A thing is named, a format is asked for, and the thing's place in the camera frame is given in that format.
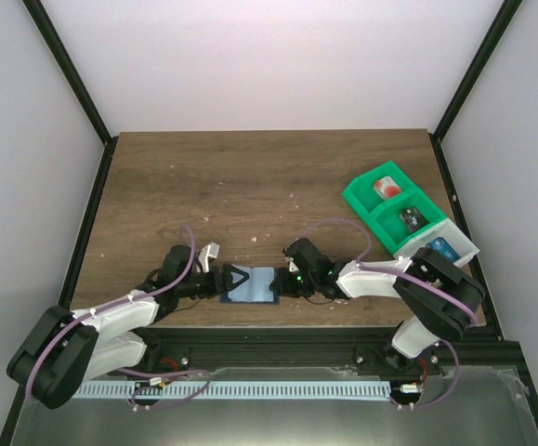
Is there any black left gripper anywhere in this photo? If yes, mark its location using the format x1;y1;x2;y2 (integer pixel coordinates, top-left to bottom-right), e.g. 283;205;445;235
177;264;250;300

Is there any blue leather card holder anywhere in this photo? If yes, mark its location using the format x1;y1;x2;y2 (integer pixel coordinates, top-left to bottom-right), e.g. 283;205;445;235
219;266;280;305

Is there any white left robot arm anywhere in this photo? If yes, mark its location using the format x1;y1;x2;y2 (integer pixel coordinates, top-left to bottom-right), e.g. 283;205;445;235
7;243;250;409

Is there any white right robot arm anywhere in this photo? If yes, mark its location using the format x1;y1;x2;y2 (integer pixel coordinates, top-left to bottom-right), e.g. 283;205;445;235
269;238;484;374

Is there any red white card in bin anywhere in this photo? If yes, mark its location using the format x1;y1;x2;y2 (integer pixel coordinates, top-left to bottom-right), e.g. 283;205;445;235
373;176;402;201

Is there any dark card in bin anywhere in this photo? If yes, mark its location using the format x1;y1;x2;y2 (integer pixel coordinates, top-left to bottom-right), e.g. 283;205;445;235
399;206;429;233

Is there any blue card in bin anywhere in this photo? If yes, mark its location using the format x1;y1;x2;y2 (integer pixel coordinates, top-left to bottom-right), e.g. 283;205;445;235
427;237;460;263

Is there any green bin middle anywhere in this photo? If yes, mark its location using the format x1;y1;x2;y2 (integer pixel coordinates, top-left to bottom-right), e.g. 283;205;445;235
368;189;447;255

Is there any green bin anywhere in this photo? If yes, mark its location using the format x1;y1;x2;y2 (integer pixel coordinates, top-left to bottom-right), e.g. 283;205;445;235
341;161;418;221
368;189;447;255

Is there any green bin far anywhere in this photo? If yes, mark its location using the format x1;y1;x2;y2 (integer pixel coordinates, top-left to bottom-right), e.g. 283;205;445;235
341;161;418;221

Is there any white bin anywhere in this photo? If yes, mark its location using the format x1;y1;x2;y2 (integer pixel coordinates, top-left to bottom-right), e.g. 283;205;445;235
392;218;479;268

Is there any metal front plate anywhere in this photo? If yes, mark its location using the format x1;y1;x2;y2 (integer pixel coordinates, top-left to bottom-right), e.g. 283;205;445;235
12;367;538;445

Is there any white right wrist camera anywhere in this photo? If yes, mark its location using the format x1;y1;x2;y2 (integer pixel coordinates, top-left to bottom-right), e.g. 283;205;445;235
282;249;300;274

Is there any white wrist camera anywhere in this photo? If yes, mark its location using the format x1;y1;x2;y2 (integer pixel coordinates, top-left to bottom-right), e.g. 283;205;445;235
282;249;300;274
197;242;220;273

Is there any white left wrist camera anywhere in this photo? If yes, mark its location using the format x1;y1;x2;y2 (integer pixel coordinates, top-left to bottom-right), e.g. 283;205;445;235
197;242;220;273

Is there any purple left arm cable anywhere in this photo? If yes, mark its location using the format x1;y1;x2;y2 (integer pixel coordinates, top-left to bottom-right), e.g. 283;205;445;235
24;225;214;413

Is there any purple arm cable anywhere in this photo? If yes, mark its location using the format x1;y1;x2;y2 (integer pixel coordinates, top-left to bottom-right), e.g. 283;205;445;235
24;225;214;413
282;217;481;413

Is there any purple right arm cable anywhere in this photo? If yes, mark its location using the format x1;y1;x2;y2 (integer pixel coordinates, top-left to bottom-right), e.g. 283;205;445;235
282;217;481;413

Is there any black front frame rail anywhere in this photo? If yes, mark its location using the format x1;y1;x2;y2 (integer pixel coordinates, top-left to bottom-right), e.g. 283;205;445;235
105;327;520;377

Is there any light blue slotted cable duct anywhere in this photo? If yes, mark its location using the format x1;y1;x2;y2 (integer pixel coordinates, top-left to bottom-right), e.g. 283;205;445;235
73;380;391;402

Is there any black frame post left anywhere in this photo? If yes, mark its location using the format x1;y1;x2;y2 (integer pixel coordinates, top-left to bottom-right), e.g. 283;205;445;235
20;0;113;148

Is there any black frame post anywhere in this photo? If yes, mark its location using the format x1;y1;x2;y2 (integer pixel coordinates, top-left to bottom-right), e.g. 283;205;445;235
433;0;525;140
20;0;113;148

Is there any black frame post right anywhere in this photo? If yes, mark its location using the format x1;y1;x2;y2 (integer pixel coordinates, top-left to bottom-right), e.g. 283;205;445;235
433;0;525;140

